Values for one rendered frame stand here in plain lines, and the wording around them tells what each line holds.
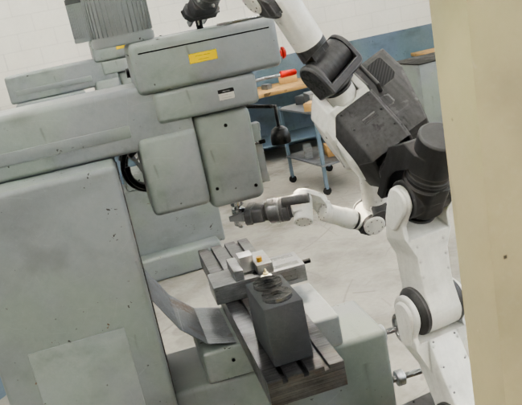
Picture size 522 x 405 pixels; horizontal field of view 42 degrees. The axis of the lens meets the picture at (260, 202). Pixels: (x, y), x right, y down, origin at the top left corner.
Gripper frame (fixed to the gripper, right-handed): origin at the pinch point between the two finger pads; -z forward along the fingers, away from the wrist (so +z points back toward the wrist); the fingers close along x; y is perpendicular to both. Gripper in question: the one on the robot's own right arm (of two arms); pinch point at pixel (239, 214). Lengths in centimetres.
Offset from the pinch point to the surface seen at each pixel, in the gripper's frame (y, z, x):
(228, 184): -14.4, 1.8, 10.3
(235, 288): 26.9, -6.9, 2.3
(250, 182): -13.0, 8.4, 7.2
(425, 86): 36, 80, -434
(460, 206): -49, 66, 162
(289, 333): 23, 21, 48
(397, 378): 73, 45, -4
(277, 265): 24.6, 7.3, -9.6
